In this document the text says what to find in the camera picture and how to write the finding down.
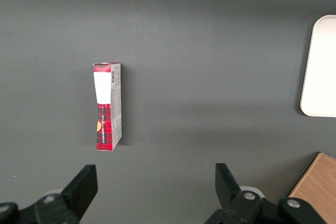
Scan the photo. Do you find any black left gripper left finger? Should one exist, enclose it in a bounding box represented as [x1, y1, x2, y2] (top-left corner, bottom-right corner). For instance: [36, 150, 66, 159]
[0, 164, 99, 224]

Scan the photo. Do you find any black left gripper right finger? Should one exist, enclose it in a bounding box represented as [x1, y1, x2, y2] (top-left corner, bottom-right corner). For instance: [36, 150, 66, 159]
[204, 163, 327, 224]

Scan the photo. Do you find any white rectangular tray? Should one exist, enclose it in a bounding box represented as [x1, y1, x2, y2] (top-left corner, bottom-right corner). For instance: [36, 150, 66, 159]
[299, 15, 336, 118]

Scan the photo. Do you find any red plaid cardboard box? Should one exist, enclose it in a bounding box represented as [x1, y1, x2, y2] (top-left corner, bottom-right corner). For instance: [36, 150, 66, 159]
[92, 62, 123, 152]

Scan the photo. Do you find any wooden two-drawer cabinet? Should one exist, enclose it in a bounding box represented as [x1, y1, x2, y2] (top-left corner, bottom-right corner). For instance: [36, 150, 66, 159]
[288, 152, 336, 224]

